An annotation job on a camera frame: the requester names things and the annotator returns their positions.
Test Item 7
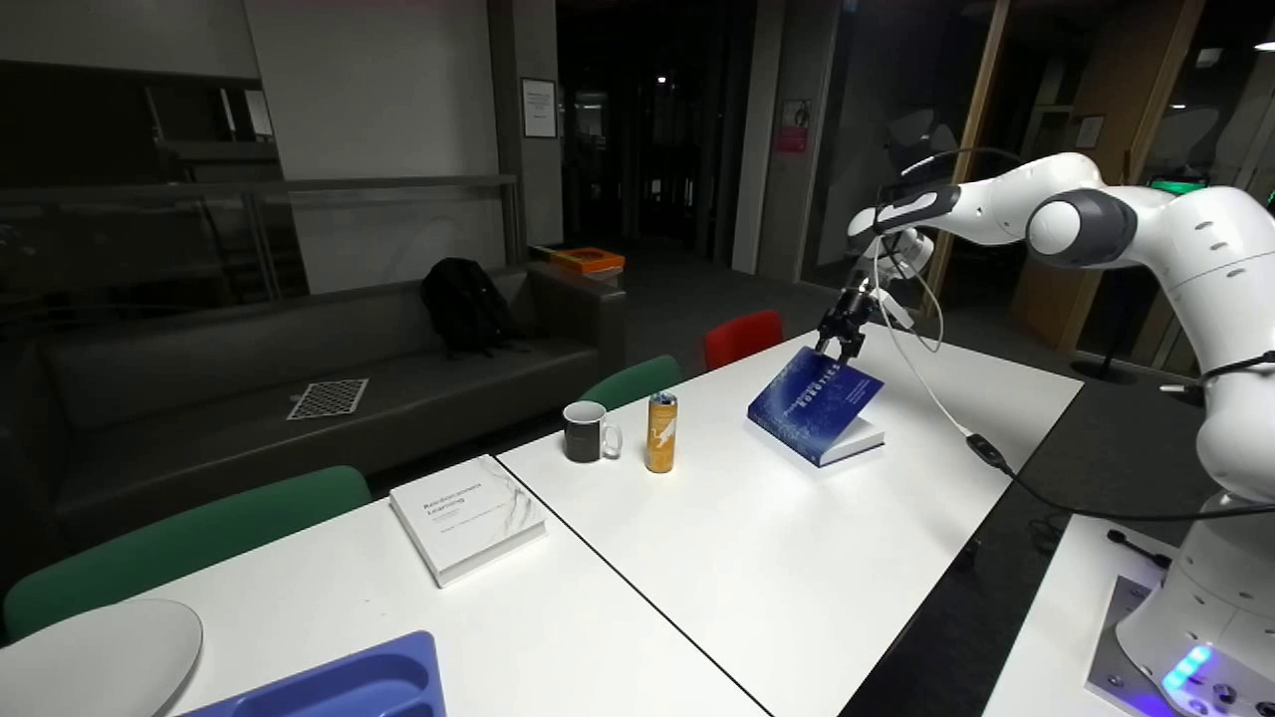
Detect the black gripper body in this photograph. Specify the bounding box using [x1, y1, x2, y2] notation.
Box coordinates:
[824, 271, 886, 341]

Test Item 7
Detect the blue hardcover robotics book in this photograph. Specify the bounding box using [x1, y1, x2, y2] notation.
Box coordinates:
[745, 345, 893, 469]

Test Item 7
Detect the white closed book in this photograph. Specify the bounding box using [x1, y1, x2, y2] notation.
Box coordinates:
[386, 453, 548, 591]

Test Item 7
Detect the red chair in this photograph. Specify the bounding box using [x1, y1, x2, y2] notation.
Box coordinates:
[697, 307, 793, 373]

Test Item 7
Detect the orange drink can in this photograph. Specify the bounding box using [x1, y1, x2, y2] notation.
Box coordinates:
[640, 392, 680, 480]

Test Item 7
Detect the green chair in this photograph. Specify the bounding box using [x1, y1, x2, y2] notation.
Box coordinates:
[576, 349, 697, 413]
[0, 464, 378, 647]

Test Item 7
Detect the clear bin with orange lid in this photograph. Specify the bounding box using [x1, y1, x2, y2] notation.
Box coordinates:
[528, 238, 631, 363]

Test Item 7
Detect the black mug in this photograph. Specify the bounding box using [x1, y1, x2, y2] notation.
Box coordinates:
[556, 396, 625, 465]

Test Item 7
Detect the small black tool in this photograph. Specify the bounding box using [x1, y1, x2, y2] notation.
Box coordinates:
[1105, 525, 1176, 575]

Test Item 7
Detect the black backpack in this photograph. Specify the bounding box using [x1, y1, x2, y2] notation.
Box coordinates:
[419, 256, 519, 360]

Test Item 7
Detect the blue compartment tray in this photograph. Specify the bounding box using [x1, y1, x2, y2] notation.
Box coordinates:
[180, 631, 449, 717]

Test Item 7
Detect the grey sofa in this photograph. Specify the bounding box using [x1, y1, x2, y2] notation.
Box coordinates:
[0, 268, 631, 541]

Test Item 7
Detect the glass railing panel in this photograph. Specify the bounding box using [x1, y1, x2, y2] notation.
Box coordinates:
[0, 170, 310, 324]

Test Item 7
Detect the white plate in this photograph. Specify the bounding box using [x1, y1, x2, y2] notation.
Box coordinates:
[0, 602, 207, 717]

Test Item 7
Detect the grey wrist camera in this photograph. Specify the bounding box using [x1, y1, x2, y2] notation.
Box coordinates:
[867, 227, 937, 298]

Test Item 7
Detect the red wall sign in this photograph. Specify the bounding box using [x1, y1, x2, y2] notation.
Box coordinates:
[773, 98, 812, 160]

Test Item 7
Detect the long thin cable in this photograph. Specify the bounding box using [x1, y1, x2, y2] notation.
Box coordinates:
[856, 256, 1275, 525]

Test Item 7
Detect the framed wall notice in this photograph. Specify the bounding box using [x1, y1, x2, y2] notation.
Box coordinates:
[519, 75, 560, 144]

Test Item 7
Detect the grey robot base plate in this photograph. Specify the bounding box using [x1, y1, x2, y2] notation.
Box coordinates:
[1085, 575, 1275, 717]

